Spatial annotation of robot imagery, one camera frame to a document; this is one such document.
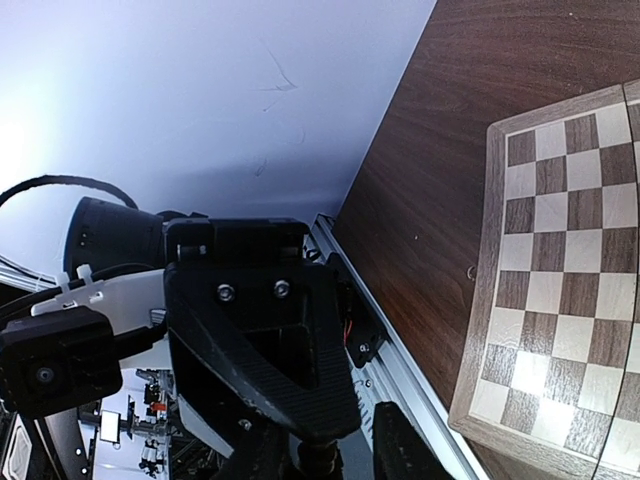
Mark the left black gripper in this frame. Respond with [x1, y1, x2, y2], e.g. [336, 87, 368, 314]
[164, 216, 361, 443]

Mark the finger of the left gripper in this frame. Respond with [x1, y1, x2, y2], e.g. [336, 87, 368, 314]
[373, 402, 450, 480]

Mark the dark chess pawn piece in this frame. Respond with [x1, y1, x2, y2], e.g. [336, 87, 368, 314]
[297, 440, 344, 480]

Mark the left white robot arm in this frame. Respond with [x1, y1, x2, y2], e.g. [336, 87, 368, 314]
[1, 175, 365, 479]

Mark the wooden chessboard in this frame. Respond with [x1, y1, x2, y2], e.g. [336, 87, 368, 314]
[449, 81, 639, 479]

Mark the aluminium frame rail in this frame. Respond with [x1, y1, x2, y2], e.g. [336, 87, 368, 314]
[307, 215, 489, 479]

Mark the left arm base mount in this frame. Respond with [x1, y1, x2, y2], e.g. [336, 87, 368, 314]
[326, 253, 389, 369]

